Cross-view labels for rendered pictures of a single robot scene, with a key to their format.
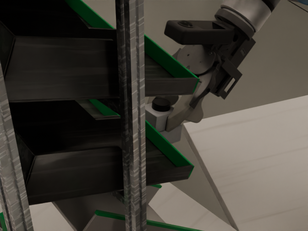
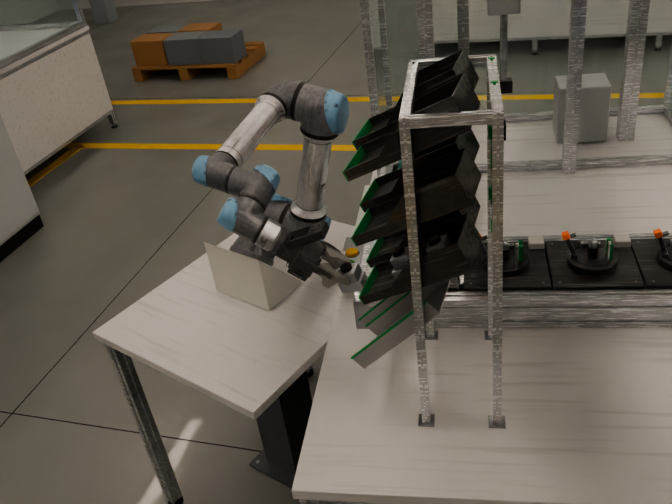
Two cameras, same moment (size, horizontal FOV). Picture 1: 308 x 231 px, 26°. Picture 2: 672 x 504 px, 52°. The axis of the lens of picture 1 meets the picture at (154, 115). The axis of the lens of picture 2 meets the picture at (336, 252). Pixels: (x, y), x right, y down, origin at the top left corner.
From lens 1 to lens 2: 1.98 m
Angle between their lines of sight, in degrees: 88
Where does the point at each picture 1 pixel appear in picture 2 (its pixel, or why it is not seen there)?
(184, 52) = (311, 256)
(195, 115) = (336, 263)
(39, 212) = (401, 424)
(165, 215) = (344, 372)
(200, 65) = (317, 245)
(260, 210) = (302, 342)
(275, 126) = (220, 370)
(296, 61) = not seen: outside the picture
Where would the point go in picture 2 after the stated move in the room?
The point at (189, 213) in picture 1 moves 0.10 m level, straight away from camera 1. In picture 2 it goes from (332, 364) to (301, 380)
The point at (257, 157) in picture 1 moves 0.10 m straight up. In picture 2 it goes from (258, 363) to (252, 336)
